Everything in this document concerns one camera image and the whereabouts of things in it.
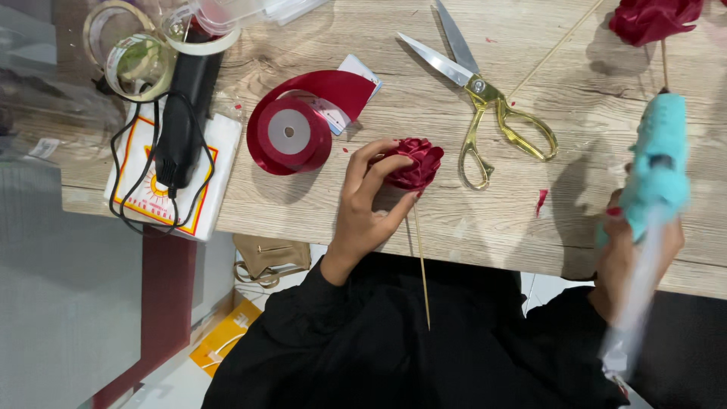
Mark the person's right hand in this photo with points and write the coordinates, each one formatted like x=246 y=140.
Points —
x=616 y=261

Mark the person's left hand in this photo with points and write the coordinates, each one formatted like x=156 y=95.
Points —
x=358 y=221

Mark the person's right fingers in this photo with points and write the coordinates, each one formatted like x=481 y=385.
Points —
x=614 y=209

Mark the teal hot glue gun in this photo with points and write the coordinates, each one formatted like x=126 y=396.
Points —
x=659 y=153

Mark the red ribbon rose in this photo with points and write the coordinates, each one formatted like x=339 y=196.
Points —
x=417 y=162
x=653 y=20

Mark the red ribbon scrap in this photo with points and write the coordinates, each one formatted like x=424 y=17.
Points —
x=541 y=201

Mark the translucent white glue stick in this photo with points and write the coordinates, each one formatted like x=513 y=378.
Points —
x=636 y=295

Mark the bare wooden skewer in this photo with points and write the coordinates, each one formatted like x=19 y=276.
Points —
x=554 y=51

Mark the person's black garment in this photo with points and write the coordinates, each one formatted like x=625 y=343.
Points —
x=386 y=352

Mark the white printed card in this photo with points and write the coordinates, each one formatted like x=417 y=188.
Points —
x=358 y=68

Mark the red satin ribbon spool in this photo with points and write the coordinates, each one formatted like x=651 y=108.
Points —
x=292 y=133

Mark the beige bag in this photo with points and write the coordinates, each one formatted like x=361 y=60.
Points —
x=272 y=255

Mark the stack of clear plastic sleeves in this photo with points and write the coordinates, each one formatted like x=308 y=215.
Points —
x=292 y=8

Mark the white packet with red-yellow print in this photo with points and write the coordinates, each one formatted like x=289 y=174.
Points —
x=224 y=153

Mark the yellow carton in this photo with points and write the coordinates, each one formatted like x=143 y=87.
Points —
x=227 y=338

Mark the white tape roll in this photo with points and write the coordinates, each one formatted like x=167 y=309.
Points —
x=221 y=42

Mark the clear plastic container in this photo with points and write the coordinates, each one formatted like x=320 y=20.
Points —
x=233 y=14

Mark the black electric tool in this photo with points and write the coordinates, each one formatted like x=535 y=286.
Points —
x=184 y=113

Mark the clear tape roll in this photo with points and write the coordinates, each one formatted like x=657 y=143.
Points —
x=139 y=65
x=94 y=25

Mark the clear plastic bag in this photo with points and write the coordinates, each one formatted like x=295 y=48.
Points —
x=51 y=96

